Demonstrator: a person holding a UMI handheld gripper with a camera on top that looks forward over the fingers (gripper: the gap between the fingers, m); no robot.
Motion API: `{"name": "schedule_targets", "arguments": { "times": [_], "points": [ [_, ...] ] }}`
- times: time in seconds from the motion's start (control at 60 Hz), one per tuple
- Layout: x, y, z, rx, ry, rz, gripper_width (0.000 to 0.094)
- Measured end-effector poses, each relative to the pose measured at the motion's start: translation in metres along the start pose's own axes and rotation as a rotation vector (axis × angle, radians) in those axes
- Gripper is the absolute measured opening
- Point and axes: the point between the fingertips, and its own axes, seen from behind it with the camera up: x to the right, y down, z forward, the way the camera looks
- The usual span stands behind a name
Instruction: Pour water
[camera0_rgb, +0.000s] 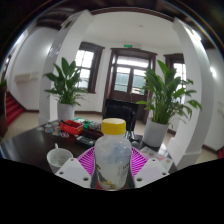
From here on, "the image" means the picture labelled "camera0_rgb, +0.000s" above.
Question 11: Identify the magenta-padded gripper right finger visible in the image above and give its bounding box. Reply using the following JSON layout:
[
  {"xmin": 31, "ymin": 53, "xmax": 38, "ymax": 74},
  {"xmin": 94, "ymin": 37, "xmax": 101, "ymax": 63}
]
[{"xmin": 128, "ymin": 146, "xmax": 170, "ymax": 190}]

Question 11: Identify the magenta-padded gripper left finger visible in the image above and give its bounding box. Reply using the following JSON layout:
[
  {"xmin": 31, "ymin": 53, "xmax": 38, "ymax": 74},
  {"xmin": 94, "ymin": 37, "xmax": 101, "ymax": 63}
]
[{"xmin": 55, "ymin": 147, "xmax": 98, "ymax": 190}]

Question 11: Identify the clear bottle with yellow cap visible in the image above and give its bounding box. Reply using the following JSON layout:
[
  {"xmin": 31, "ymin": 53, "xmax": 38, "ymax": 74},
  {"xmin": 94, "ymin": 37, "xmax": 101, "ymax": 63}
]
[{"xmin": 94, "ymin": 117, "xmax": 133, "ymax": 191}]

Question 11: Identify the printed paper leaflet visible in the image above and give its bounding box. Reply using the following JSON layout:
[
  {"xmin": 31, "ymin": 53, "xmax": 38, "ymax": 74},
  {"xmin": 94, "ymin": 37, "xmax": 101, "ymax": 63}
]
[{"xmin": 139, "ymin": 146, "xmax": 174, "ymax": 171}]

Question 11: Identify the white speckled mug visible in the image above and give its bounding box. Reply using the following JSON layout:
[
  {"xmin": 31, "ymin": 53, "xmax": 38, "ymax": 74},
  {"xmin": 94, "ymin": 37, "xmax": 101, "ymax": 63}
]
[{"xmin": 46, "ymin": 143, "xmax": 74, "ymax": 174}]

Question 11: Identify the black remote control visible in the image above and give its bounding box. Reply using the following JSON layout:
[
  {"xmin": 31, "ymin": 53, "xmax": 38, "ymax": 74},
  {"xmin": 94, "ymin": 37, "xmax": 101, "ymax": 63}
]
[{"xmin": 74, "ymin": 134, "xmax": 97, "ymax": 148}]

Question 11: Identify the large potted leafy plant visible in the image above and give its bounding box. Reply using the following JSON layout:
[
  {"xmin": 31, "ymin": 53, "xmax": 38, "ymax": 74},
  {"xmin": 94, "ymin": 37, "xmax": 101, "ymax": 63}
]
[{"xmin": 135, "ymin": 59, "xmax": 203, "ymax": 148}]

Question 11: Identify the red box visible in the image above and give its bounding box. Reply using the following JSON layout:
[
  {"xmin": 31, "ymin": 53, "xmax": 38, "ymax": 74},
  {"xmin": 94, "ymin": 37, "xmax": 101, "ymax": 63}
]
[{"xmin": 59, "ymin": 119, "xmax": 85, "ymax": 136}]

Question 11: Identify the small potted leafy plant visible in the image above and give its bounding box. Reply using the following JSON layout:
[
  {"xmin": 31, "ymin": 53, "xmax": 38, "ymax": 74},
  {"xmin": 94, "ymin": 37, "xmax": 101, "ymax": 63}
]
[{"xmin": 43, "ymin": 57, "xmax": 88, "ymax": 122}]

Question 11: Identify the black chair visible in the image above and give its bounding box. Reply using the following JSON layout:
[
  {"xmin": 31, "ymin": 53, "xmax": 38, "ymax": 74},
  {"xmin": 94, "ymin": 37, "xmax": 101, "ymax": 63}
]
[{"xmin": 102, "ymin": 98, "xmax": 140, "ymax": 139}]

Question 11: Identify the dark wooden glazed door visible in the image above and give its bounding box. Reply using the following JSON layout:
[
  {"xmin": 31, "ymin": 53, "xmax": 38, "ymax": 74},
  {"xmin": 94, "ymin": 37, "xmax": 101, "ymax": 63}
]
[{"xmin": 103, "ymin": 47, "xmax": 158, "ymax": 114}]

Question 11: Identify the narrow dark-framed window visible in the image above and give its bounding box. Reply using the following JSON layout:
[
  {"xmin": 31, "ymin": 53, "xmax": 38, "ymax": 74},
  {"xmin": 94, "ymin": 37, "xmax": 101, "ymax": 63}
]
[{"xmin": 163, "ymin": 53, "xmax": 186, "ymax": 91}]

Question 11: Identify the wide dark-framed window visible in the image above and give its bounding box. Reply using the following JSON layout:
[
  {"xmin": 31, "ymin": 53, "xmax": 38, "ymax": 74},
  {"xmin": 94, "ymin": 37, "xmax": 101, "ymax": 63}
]
[{"xmin": 74, "ymin": 41, "xmax": 105, "ymax": 94}]

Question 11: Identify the white wall unit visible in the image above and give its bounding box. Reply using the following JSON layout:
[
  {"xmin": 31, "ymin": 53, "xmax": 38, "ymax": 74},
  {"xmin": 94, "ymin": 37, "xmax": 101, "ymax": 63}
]
[{"xmin": 13, "ymin": 71, "xmax": 38, "ymax": 84}]

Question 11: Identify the wall lamp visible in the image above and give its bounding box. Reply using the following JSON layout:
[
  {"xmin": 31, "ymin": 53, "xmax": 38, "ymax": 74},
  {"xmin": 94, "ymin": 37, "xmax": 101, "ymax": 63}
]
[{"xmin": 209, "ymin": 66, "xmax": 218, "ymax": 79}]

